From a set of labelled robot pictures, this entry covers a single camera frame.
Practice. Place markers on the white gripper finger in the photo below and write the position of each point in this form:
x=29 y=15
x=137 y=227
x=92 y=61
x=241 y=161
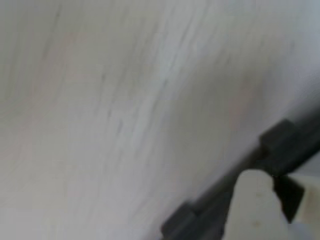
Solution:
x=312 y=200
x=252 y=207

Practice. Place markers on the grey circular toy train track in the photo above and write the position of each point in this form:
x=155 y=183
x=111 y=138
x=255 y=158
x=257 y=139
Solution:
x=287 y=150

